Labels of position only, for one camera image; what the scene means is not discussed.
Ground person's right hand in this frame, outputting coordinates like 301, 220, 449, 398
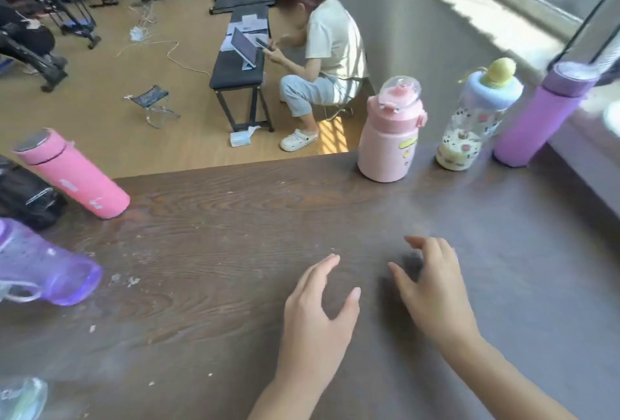
387, 236, 481, 350

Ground person's left hand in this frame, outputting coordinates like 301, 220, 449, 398
283, 254, 362, 389

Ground person's right forearm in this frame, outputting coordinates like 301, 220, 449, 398
443, 325, 579, 420

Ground person's left forearm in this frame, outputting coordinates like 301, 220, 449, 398
246, 372, 342, 420

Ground pink bottle with clear lid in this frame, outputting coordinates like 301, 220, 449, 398
357, 76, 428, 183

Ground patterned bottle with yellow knob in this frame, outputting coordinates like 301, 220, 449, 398
435, 57, 525, 172

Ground metal folding stool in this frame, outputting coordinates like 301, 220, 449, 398
322, 94, 355, 122

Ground light blue tissue pack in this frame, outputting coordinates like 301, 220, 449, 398
230, 125, 262, 148

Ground purple sleeved bottle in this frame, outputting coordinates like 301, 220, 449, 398
492, 61, 602, 168

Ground black padded bench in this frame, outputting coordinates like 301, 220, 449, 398
209, 3, 275, 133

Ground grey tablet on stand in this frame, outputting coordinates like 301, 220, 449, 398
230, 27, 259, 70

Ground small folding stool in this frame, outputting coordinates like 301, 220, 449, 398
124, 85, 181, 129

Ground white papers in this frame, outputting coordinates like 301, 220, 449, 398
220, 13, 269, 52

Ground pink thermos bottle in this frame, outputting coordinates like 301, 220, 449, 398
12, 128, 131, 220

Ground purple transparent water bottle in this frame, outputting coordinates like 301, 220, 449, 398
0, 218, 104, 307

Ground black bag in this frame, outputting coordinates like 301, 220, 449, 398
0, 155, 69, 232

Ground clear plastic bottle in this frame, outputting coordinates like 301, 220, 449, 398
0, 376, 48, 420

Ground white cable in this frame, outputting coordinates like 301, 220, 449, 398
115, 0, 212, 77

